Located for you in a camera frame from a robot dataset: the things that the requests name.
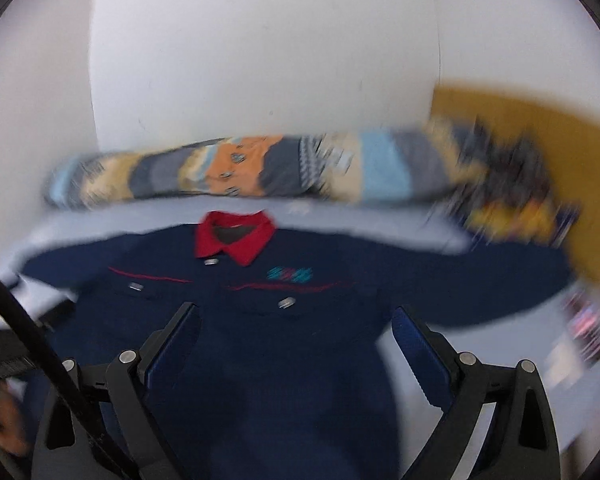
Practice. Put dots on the light blue cloud bedsheet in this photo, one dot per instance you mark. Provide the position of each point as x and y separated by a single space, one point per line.
539 335

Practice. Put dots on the yellow and navy star pillow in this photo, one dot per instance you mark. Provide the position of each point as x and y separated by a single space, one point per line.
538 222

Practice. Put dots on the navy jacket with red collar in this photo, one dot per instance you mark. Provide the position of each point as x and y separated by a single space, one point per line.
277 375

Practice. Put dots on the colourful patchwork rolled quilt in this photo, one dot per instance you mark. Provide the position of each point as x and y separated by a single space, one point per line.
378 166

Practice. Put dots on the person's left hand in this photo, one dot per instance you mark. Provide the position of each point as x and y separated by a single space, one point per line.
13 439

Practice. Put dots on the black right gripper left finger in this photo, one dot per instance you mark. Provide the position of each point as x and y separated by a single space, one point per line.
107 431

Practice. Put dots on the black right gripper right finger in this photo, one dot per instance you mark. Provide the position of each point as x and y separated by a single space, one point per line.
521 441

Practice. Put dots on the wooden headboard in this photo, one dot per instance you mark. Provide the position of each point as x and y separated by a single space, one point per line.
569 141

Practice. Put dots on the dark patterned clothes pile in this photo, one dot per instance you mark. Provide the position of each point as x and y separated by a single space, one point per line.
514 174

